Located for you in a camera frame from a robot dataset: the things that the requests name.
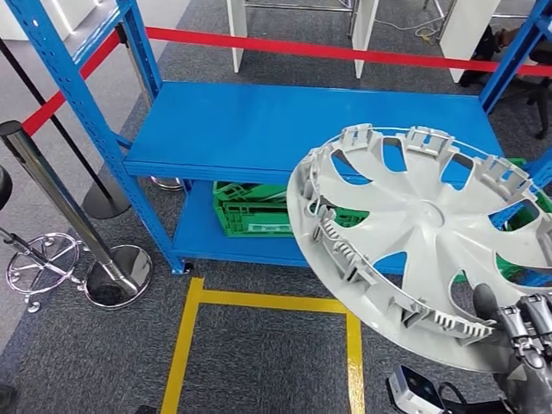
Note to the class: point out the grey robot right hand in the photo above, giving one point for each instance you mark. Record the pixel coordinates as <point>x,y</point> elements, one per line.
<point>530,365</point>

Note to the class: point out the silver plastic wheel hubcap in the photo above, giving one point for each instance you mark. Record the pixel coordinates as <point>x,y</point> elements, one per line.
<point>414,223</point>

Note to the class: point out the blue metal shelf rack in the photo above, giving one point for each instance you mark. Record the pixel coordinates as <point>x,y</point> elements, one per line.
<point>258,126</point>

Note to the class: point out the black office chair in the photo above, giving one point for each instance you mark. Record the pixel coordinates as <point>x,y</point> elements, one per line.
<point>544,108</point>

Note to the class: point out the person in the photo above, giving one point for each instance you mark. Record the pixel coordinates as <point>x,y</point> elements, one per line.
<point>482,51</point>

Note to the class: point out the white desk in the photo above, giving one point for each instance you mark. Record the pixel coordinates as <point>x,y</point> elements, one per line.
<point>237,28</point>
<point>466,34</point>

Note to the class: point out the collapsed green plastic crate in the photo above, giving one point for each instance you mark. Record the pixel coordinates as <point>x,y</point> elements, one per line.
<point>245,191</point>

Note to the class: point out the red barrier belt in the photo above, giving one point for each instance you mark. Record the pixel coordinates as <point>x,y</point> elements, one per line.
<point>64,94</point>
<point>302,48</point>

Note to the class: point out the black seat chrome stool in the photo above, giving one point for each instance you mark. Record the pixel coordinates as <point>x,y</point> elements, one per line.
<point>43,263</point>

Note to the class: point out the chrome stanchion post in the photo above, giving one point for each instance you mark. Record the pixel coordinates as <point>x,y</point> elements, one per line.
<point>64,200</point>
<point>166,184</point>

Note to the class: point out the black post stanchion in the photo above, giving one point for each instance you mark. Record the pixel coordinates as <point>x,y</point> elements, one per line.
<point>106,200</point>

